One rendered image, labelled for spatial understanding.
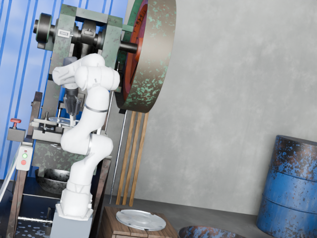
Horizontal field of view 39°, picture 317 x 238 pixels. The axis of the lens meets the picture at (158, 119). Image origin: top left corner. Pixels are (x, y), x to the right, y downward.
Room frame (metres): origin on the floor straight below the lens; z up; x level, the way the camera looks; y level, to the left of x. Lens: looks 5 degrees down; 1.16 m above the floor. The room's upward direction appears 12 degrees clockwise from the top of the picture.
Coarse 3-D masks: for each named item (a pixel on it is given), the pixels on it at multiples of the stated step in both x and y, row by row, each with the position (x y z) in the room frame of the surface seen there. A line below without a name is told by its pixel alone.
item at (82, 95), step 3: (78, 87) 2.86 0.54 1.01; (78, 90) 2.86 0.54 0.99; (81, 90) 2.86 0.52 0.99; (84, 90) 2.87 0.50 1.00; (78, 93) 2.83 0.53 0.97; (81, 93) 2.83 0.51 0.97; (84, 93) 2.87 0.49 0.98; (87, 93) 2.87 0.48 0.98; (78, 96) 2.83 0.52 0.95; (81, 96) 2.83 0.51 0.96; (84, 96) 2.84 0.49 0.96; (81, 99) 2.82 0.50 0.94; (84, 99) 2.87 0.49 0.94; (63, 102) 2.84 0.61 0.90; (81, 102) 2.83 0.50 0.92; (84, 102) 2.87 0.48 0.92; (81, 105) 2.84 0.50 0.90
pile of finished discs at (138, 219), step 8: (120, 216) 2.49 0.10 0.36; (128, 216) 2.52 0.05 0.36; (136, 216) 2.53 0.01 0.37; (144, 216) 2.56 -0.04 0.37; (152, 216) 2.61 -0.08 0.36; (128, 224) 2.41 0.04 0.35; (136, 224) 2.41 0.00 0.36; (144, 224) 2.44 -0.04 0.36; (152, 224) 2.47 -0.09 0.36; (160, 224) 2.50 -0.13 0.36
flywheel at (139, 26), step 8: (144, 0) 3.07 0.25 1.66; (144, 8) 3.10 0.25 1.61; (136, 16) 3.27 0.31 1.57; (144, 16) 3.16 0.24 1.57; (136, 24) 3.25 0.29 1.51; (144, 24) 3.10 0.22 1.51; (136, 32) 3.27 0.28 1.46; (136, 40) 3.28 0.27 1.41; (128, 56) 3.30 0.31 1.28; (136, 56) 2.96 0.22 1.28; (128, 64) 3.29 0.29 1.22; (128, 72) 3.26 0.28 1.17; (128, 80) 3.21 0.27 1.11; (128, 88) 3.12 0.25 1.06
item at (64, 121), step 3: (51, 117) 2.84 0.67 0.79; (54, 117) 2.87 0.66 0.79; (51, 120) 2.71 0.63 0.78; (54, 120) 2.76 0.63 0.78; (57, 120) 2.79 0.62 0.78; (60, 120) 2.82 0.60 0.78; (63, 120) 2.80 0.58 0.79; (66, 120) 2.83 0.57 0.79; (69, 120) 2.86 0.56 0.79; (75, 120) 2.96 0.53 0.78; (60, 123) 2.67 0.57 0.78; (63, 123) 2.72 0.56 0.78; (66, 123) 2.75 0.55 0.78; (69, 123) 2.75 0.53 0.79; (75, 123) 2.79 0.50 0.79; (72, 126) 2.68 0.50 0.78
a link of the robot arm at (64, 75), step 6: (78, 60) 2.30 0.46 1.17; (66, 66) 2.34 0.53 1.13; (72, 66) 2.30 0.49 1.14; (78, 66) 2.28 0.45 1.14; (54, 72) 2.44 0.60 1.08; (60, 72) 2.39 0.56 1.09; (66, 72) 2.34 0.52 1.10; (72, 72) 2.30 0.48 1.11; (54, 78) 2.45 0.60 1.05; (60, 78) 2.40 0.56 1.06; (66, 78) 2.39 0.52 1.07; (72, 78) 2.46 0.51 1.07; (60, 84) 2.46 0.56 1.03
